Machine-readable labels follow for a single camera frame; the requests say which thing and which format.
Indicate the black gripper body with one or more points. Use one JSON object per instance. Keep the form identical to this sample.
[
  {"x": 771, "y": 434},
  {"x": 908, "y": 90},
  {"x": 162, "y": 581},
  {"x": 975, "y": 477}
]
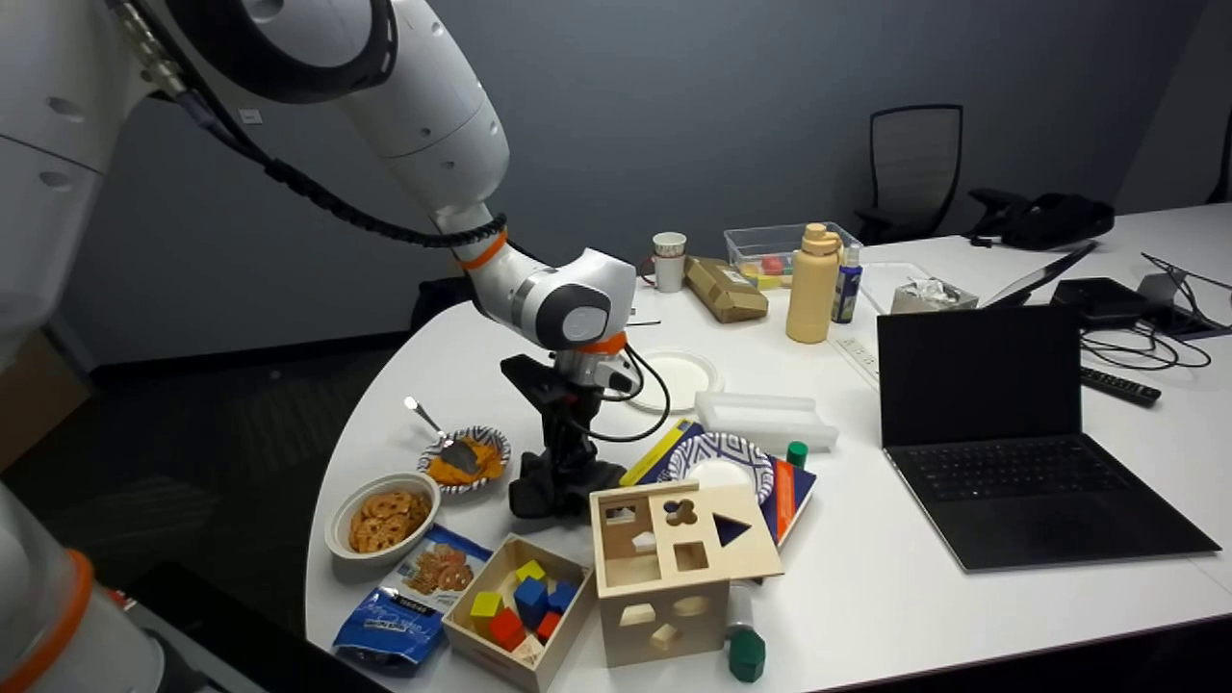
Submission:
[{"x": 571, "y": 424}]

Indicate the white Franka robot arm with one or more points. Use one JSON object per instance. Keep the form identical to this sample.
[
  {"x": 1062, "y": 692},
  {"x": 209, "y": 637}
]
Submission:
[{"x": 424, "y": 117}]

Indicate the patterned bowl of orange chips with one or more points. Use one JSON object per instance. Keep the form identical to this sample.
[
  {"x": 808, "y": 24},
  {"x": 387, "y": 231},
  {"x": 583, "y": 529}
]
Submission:
[{"x": 487, "y": 464}]

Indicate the yellow wooden block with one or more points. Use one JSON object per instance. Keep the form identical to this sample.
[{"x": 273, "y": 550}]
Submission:
[
  {"x": 535, "y": 570},
  {"x": 487, "y": 604}
]

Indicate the blue wooden block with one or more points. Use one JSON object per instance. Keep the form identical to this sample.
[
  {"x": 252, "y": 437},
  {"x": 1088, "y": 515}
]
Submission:
[
  {"x": 528, "y": 599},
  {"x": 565, "y": 595}
]

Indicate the white round plate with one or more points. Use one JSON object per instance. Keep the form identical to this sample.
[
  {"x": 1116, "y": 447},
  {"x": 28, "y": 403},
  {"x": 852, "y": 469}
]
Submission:
[{"x": 686, "y": 380}]

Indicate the metal spoon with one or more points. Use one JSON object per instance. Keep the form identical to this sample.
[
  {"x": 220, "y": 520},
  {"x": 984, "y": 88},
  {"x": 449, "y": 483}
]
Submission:
[{"x": 433, "y": 424}]

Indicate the wooden shape sorter box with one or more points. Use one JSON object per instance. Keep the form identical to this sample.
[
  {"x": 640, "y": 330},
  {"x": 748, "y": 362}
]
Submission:
[{"x": 686, "y": 564}]

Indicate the red wooden block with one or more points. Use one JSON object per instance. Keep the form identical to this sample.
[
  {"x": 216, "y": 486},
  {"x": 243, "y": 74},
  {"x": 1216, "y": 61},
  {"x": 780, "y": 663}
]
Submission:
[
  {"x": 550, "y": 627},
  {"x": 508, "y": 628}
]

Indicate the wooden block tray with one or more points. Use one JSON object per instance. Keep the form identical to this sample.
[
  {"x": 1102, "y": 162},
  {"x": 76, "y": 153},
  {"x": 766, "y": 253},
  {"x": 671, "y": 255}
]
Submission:
[{"x": 513, "y": 649}]

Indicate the white bowl of pretzels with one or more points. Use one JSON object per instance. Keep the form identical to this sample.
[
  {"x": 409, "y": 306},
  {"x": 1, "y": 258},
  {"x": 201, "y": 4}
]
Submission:
[{"x": 384, "y": 520}]

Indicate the dark low chair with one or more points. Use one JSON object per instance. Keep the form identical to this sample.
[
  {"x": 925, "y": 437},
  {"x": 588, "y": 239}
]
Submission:
[{"x": 437, "y": 299}]

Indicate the small jar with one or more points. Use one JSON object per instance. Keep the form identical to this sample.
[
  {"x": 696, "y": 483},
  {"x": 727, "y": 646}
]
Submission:
[{"x": 669, "y": 264}]

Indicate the clear plastic container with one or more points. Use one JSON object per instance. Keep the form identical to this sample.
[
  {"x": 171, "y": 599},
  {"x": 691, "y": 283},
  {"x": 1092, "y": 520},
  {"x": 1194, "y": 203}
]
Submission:
[
  {"x": 767, "y": 420},
  {"x": 766, "y": 244}
]

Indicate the brown cracker box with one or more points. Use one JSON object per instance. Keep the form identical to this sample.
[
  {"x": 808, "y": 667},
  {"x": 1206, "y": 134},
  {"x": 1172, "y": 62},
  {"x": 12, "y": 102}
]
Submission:
[{"x": 727, "y": 293}]

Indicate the colourful book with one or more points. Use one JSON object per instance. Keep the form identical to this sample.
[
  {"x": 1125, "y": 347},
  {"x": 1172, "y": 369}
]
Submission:
[{"x": 795, "y": 493}]

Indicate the blue snack bag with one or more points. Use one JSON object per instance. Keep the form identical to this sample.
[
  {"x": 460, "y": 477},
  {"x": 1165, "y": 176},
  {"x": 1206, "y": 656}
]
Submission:
[{"x": 392, "y": 628}]

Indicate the clear bottle with green cap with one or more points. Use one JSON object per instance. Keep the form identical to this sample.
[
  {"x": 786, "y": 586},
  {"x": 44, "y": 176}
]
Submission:
[{"x": 745, "y": 654}]

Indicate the tan squeeze bottle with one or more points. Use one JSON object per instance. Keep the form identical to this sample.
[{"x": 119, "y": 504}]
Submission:
[{"x": 816, "y": 291}]

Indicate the dark small bottle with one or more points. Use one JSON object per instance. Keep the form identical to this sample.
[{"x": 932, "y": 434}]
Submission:
[{"x": 850, "y": 291}]

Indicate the white tissue pack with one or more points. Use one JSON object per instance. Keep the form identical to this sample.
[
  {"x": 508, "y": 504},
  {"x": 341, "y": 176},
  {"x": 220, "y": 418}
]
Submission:
[{"x": 932, "y": 299}]

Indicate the white paper sheets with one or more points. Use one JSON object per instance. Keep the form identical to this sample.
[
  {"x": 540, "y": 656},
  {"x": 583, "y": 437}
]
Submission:
[{"x": 948, "y": 264}]

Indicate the black mesh office chair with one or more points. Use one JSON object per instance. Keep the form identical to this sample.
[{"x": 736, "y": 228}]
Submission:
[{"x": 913, "y": 167}]

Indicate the black laptop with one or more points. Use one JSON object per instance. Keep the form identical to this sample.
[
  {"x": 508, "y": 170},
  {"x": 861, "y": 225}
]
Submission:
[{"x": 1013, "y": 437}]

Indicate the black bag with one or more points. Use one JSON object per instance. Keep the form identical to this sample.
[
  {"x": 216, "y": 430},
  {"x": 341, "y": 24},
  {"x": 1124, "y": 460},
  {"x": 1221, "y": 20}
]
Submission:
[{"x": 1044, "y": 216}]

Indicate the black tablet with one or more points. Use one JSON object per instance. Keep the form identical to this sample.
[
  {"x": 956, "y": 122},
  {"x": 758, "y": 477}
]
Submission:
[{"x": 1101, "y": 303}]

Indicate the black remote control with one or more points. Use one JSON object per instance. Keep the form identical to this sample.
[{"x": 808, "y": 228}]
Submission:
[{"x": 1124, "y": 389}]

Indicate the grey desk device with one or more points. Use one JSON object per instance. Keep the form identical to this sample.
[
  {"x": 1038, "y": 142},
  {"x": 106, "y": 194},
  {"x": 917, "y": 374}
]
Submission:
[{"x": 1160, "y": 291}]

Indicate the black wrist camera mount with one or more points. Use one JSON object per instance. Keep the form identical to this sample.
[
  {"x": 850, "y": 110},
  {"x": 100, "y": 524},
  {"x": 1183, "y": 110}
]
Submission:
[{"x": 528, "y": 380}]

